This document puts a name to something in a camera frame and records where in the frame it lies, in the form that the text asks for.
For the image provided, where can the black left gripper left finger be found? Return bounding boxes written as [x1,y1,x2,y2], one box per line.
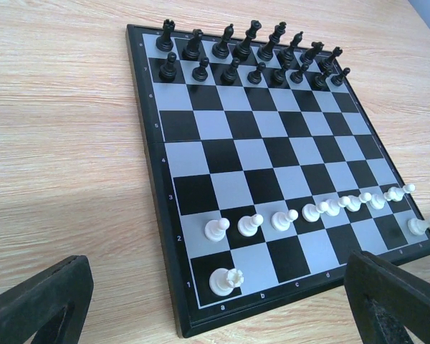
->
[0,255,94,343]

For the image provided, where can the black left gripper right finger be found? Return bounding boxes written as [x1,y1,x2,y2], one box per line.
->
[344,251,430,343]

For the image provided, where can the white rook chess piece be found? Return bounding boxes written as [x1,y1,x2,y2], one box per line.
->
[408,217,430,236]

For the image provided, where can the white pawn chess piece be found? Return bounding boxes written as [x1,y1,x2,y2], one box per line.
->
[346,192,372,212]
[369,191,392,209]
[387,183,416,201]

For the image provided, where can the black and silver chessboard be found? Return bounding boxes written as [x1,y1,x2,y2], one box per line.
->
[126,24,430,338]

